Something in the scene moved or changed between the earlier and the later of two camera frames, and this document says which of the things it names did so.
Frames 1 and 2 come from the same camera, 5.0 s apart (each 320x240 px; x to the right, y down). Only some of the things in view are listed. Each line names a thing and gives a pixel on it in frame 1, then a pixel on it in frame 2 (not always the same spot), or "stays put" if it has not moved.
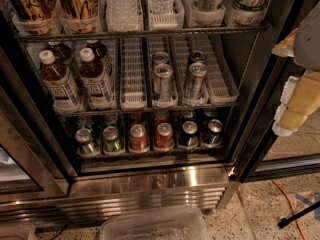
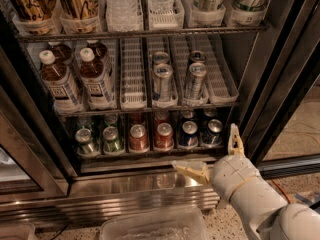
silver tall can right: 195,90 stays put
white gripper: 309,42 → 233,174
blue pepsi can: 213,135 stays put
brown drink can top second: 78,1 stays put
